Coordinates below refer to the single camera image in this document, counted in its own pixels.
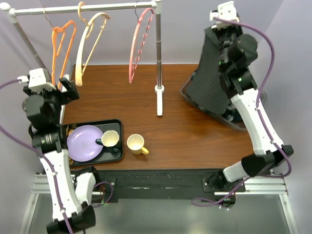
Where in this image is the orange plastic hanger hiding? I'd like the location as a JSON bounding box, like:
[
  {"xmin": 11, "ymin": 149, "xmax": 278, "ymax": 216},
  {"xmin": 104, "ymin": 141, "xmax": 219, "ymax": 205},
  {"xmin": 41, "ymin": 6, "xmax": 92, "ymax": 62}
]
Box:
[{"xmin": 43, "ymin": 7, "xmax": 78, "ymax": 90}]

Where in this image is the black dotted skirt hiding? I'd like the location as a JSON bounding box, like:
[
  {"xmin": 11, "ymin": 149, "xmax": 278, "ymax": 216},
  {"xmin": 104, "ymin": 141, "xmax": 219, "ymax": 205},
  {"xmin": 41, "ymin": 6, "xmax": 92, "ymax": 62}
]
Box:
[{"xmin": 187, "ymin": 27, "xmax": 230, "ymax": 115}]

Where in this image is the pink plastic hanger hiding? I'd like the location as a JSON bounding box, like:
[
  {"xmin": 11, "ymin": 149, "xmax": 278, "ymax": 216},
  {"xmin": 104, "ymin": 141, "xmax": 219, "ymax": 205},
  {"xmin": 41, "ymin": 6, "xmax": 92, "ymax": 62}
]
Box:
[{"xmin": 128, "ymin": 2, "xmax": 155, "ymax": 84}]

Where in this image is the navy beige plaid skirt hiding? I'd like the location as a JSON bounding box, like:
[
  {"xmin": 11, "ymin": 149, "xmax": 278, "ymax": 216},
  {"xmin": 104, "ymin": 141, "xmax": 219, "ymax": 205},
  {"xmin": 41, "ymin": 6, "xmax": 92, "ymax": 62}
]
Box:
[{"xmin": 222, "ymin": 104, "xmax": 242, "ymax": 123}]

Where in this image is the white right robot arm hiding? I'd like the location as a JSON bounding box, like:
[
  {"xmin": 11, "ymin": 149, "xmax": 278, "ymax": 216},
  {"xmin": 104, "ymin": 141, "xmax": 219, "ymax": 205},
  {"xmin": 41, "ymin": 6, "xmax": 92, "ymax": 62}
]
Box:
[{"xmin": 208, "ymin": 25, "xmax": 294, "ymax": 192}]

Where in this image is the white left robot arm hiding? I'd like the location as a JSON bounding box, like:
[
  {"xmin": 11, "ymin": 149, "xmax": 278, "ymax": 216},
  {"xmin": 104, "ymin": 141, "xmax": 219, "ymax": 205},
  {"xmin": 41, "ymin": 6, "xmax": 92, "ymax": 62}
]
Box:
[{"xmin": 22, "ymin": 76, "xmax": 101, "ymax": 234}]

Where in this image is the gold cutlery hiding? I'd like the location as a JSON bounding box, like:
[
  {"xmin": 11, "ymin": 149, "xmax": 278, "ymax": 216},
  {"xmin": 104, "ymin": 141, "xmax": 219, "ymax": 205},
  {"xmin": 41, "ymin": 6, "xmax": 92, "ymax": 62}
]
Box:
[{"xmin": 65, "ymin": 125, "xmax": 76, "ymax": 166}]

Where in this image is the purple plate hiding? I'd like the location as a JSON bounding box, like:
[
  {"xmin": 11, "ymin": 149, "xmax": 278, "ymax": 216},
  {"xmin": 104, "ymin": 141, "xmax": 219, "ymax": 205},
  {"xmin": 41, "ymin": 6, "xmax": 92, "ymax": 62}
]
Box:
[{"xmin": 67, "ymin": 125, "xmax": 103, "ymax": 162}]

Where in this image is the dark green mug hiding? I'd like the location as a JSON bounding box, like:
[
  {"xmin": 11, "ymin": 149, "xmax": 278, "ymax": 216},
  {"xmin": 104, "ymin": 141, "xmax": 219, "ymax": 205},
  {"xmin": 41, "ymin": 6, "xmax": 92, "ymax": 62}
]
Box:
[{"xmin": 95, "ymin": 130, "xmax": 121, "ymax": 153}]

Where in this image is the black serving tray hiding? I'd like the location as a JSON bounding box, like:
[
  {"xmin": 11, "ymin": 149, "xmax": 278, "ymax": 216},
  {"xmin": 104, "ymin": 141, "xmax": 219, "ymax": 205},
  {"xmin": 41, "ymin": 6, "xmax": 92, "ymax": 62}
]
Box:
[{"xmin": 64, "ymin": 119, "xmax": 123, "ymax": 167}]

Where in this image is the yellow mug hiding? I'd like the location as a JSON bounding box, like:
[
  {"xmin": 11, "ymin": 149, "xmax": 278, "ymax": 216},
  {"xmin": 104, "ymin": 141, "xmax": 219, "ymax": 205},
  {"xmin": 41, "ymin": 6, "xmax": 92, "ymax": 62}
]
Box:
[{"xmin": 127, "ymin": 134, "xmax": 149, "ymax": 155}]

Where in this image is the white clothes rack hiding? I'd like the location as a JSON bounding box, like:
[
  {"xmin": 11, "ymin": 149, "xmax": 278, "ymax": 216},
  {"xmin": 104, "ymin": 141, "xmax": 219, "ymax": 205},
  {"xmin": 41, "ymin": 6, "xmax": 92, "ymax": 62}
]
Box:
[{"xmin": 0, "ymin": 0, "xmax": 165, "ymax": 127}]

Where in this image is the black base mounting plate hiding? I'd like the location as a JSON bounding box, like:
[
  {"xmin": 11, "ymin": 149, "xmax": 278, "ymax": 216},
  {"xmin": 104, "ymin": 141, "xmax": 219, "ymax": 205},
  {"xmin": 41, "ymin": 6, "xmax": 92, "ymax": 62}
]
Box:
[{"xmin": 92, "ymin": 168, "xmax": 247, "ymax": 204}]

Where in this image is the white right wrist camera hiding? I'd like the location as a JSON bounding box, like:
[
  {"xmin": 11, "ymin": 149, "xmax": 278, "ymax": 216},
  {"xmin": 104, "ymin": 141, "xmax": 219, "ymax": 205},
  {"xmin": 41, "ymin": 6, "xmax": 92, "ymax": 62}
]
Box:
[{"xmin": 210, "ymin": 1, "xmax": 240, "ymax": 29}]

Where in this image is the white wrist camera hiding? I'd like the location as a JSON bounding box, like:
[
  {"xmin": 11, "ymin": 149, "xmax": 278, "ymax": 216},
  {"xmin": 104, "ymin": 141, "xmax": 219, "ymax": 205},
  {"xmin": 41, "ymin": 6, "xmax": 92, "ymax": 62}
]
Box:
[
  {"xmin": 17, "ymin": 68, "xmax": 57, "ymax": 93},
  {"xmin": 210, "ymin": 1, "xmax": 240, "ymax": 29}
]

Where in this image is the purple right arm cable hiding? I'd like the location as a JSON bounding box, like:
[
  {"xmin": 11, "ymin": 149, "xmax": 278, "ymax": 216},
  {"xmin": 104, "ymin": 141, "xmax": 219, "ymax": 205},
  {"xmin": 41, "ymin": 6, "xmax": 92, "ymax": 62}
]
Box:
[{"xmin": 213, "ymin": 16, "xmax": 293, "ymax": 177}]

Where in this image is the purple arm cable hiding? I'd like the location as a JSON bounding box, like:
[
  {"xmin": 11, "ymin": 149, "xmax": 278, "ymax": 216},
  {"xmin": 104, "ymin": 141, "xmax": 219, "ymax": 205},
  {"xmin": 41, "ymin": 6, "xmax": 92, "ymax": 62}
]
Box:
[
  {"xmin": 213, "ymin": 16, "xmax": 293, "ymax": 177},
  {"xmin": 0, "ymin": 78, "xmax": 74, "ymax": 234}
]

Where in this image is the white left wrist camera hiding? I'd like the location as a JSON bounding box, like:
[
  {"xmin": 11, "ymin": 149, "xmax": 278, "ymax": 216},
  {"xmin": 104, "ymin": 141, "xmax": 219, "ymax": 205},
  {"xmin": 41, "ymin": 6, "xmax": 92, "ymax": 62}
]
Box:
[{"xmin": 17, "ymin": 68, "xmax": 57, "ymax": 93}]

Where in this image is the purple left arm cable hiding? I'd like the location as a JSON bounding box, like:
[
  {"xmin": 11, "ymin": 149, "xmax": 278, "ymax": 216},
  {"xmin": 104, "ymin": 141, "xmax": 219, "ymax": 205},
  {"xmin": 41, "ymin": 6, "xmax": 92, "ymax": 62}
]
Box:
[{"xmin": 0, "ymin": 78, "xmax": 74, "ymax": 234}]

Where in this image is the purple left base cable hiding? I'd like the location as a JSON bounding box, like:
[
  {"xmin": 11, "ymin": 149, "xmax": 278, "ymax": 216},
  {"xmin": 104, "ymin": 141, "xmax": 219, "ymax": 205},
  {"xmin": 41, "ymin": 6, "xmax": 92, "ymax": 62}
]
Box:
[{"xmin": 91, "ymin": 180, "xmax": 115, "ymax": 208}]

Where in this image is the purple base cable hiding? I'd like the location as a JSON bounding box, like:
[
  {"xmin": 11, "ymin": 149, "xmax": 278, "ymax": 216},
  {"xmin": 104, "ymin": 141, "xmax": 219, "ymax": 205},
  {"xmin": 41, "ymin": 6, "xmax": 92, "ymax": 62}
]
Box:
[
  {"xmin": 191, "ymin": 176, "xmax": 252, "ymax": 207},
  {"xmin": 91, "ymin": 180, "xmax": 115, "ymax": 208}
]

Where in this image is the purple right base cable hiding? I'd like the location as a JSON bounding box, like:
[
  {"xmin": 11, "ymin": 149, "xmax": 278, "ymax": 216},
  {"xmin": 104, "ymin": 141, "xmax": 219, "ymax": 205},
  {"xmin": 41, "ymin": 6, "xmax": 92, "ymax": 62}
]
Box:
[{"xmin": 191, "ymin": 176, "xmax": 252, "ymax": 207}]

